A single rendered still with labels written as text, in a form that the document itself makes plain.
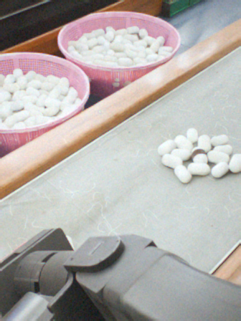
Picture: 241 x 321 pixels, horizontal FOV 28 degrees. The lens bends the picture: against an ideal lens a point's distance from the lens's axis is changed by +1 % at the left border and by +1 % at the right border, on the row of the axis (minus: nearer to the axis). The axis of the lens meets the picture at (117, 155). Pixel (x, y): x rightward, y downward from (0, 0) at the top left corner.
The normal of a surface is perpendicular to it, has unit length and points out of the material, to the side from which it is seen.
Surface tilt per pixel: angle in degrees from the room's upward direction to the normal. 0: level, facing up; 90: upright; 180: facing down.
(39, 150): 0
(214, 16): 0
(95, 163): 0
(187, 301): 40
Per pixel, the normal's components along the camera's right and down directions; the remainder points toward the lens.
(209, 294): -0.50, -0.84
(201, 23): 0.00, -0.77
